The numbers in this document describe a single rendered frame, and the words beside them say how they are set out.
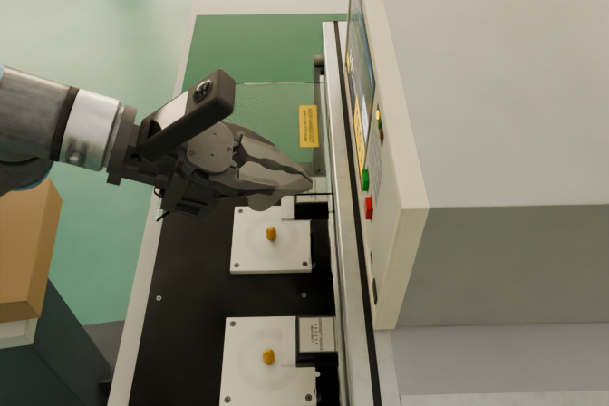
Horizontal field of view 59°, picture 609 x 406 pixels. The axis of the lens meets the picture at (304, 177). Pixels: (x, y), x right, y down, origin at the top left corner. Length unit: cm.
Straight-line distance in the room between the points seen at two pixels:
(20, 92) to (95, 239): 161
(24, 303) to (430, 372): 72
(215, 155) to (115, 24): 265
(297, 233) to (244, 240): 10
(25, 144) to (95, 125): 6
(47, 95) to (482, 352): 48
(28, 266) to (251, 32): 89
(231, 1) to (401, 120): 133
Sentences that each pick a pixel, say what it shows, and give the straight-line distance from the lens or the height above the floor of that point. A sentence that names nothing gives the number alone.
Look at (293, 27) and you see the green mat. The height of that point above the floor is 75.
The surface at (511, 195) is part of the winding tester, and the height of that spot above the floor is 132.
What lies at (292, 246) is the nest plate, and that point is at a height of 78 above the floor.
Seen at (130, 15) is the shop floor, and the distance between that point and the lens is 322.
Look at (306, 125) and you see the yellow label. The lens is 83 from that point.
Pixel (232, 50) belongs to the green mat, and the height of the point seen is 75.
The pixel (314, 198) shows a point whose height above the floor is 92.
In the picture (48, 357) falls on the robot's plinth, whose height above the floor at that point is 47.
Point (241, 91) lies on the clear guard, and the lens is 89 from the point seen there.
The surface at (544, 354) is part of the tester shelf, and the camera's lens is 61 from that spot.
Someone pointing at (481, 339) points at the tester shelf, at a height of 111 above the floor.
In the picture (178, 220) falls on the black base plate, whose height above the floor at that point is 77.
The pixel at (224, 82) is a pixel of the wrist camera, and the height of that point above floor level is 132.
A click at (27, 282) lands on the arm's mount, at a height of 81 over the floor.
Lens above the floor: 163
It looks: 49 degrees down
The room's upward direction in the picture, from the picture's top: straight up
